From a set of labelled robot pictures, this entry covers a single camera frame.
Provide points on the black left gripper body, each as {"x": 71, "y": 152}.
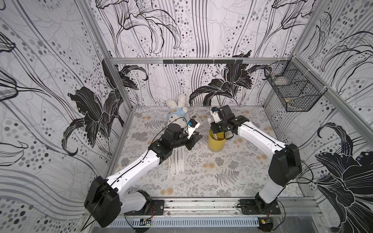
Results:
{"x": 189, "y": 142}

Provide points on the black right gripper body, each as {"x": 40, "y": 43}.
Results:
{"x": 217, "y": 126}

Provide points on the yellow plastic cup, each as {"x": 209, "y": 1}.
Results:
{"x": 216, "y": 142}

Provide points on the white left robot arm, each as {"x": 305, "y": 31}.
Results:
{"x": 108, "y": 198}

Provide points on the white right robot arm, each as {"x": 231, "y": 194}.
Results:
{"x": 286, "y": 163}

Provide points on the white teddy bear blue shirt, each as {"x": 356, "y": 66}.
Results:
{"x": 178, "y": 111}

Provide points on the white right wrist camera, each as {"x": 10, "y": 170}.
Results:
{"x": 215, "y": 114}

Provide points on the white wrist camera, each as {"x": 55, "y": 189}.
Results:
{"x": 215, "y": 114}
{"x": 192, "y": 125}

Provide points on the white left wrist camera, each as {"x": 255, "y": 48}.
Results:
{"x": 192, "y": 125}

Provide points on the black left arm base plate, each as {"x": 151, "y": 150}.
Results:
{"x": 154, "y": 206}

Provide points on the black wire basket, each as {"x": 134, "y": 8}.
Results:
{"x": 293, "y": 86}

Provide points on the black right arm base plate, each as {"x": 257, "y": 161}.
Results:
{"x": 257, "y": 207}

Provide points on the grey slotted cable duct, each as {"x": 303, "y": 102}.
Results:
{"x": 196, "y": 222}

